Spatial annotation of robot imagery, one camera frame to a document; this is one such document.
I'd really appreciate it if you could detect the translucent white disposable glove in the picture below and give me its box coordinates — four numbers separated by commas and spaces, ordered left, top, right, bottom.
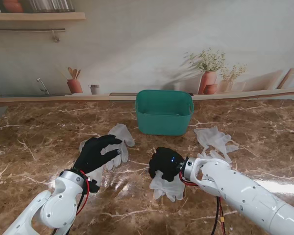
194, 126, 239, 164
149, 170, 186, 203
105, 123, 135, 171
197, 149, 233, 169
79, 139, 104, 187
149, 177, 184, 202

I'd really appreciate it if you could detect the red black arm cable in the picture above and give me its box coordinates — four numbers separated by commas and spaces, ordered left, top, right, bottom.
74, 171, 90, 216
179, 171, 226, 235

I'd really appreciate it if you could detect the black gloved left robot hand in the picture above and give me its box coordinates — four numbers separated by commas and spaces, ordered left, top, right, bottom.
73, 134, 124, 175

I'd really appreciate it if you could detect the printed kitchen scene backdrop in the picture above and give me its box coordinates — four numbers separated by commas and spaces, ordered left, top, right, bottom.
0, 0, 294, 108

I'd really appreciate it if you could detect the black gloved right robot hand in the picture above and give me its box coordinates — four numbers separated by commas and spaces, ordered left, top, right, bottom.
148, 146, 187, 182

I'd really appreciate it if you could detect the red black right arm cable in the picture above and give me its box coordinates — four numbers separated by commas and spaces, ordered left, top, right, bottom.
179, 171, 226, 235

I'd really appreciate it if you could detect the green plastic basket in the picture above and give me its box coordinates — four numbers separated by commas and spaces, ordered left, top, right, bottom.
135, 90, 195, 137

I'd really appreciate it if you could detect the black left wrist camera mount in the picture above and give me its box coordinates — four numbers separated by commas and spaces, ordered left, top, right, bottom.
87, 179, 100, 193

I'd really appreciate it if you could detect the red black left arm cable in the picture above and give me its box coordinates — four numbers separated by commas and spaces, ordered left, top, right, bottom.
74, 171, 90, 216

